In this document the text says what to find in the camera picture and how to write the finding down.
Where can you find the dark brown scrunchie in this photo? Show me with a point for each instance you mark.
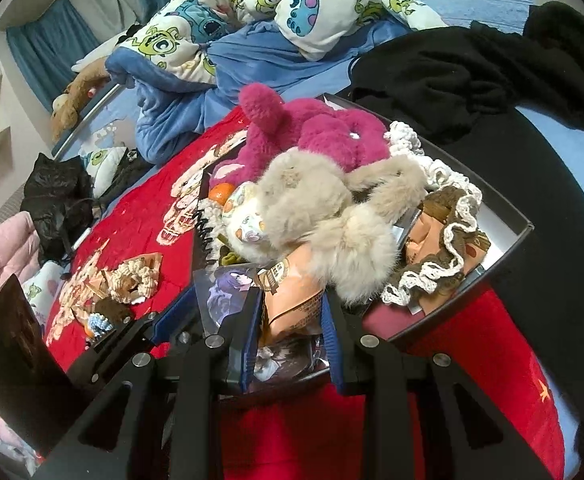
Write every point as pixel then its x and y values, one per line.
pixel 112 310

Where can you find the white printed plush toy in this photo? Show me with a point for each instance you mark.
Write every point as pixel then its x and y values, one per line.
pixel 244 225

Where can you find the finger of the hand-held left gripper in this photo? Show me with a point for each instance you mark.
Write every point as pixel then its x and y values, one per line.
pixel 171 329

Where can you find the silver bed rail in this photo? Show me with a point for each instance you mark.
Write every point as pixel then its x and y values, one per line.
pixel 89 117

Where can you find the cartoon printed quilt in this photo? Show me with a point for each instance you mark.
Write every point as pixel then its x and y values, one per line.
pixel 312 15

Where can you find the brown teddy plush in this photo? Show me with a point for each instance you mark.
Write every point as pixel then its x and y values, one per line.
pixel 71 102

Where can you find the pink plush toy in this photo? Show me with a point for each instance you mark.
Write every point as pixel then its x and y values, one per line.
pixel 322 135

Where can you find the black toothed hair clip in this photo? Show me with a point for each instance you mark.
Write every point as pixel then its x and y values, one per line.
pixel 200 227

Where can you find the blue blanket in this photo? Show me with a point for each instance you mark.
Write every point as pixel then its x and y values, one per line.
pixel 252 60

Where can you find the black fleece garment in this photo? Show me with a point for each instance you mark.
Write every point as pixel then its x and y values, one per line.
pixel 472 70

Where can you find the small blue white trinket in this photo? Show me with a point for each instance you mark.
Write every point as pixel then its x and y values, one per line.
pixel 99 324

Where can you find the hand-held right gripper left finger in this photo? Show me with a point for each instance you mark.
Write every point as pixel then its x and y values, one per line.
pixel 252 342

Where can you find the small orange toy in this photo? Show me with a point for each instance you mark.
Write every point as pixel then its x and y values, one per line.
pixel 219 193

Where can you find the cartoon printed cushion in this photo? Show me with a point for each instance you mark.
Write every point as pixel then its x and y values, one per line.
pixel 104 162

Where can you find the black storage box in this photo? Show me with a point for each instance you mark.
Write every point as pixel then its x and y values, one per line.
pixel 509 237

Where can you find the orange snack pouch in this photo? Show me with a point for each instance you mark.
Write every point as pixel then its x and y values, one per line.
pixel 292 295

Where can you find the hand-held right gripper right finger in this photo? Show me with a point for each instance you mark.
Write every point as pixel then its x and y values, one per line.
pixel 335 352

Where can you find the maroon booklet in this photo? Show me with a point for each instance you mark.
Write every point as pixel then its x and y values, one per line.
pixel 392 321

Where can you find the brown crochet scrunchie white trim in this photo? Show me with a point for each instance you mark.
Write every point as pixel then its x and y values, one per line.
pixel 452 220

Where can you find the beige fluffy plush toy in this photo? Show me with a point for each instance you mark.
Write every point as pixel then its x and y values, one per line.
pixel 322 210

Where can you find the black smooth cloth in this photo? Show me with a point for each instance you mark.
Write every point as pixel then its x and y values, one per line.
pixel 562 260

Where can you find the pink quilted cloth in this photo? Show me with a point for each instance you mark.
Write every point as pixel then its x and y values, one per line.
pixel 1 252

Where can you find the anime printed card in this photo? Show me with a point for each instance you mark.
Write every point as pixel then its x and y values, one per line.
pixel 279 362
pixel 226 287

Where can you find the orange packet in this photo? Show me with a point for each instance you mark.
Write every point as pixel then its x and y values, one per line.
pixel 422 240

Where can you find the red printed blanket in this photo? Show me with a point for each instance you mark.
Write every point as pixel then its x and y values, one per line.
pixel 136 222

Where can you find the black plastic bag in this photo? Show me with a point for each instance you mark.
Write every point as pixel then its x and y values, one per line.
pixel 56 195

